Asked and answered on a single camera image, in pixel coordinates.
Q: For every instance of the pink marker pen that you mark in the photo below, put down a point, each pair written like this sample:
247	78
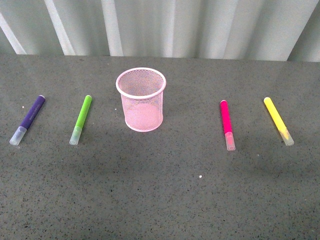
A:
227	126

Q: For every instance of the purple marker pen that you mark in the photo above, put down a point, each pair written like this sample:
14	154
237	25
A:
27	121

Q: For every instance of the pink mesh pen cup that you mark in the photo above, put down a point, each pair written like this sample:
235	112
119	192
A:
141	90

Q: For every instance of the green marker pen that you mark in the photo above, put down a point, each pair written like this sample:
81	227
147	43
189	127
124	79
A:
76	133

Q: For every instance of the yellow marker pen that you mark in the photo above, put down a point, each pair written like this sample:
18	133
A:
278	121

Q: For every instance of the white pleated curtain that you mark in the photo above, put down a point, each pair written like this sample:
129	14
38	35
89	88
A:
276	30

